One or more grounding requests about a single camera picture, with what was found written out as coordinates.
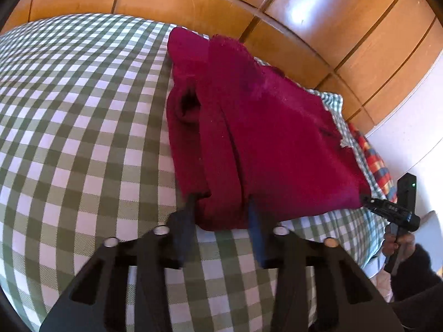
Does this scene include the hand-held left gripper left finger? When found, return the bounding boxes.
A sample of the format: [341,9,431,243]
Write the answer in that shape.
[40,194,198,332]

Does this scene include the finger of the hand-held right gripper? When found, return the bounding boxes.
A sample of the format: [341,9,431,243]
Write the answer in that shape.
[360,195,384,215]

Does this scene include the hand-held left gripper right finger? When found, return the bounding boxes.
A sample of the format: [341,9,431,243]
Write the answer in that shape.
[247,199,405,332]

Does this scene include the dark red garment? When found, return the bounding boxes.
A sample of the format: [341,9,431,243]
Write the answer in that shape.
[165,27,372,232]

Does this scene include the person's right forearm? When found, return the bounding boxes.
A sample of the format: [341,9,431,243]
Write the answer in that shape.
[390,244,443,332]

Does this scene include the person's right hand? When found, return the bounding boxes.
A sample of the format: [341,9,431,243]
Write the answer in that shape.
[383,231,418,267]

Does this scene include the red plaid cloth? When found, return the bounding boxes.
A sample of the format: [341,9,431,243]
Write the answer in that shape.
[348,123,398,204]

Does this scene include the green white checkered bed cover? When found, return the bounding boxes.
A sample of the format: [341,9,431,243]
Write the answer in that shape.
[0,13,388,332]

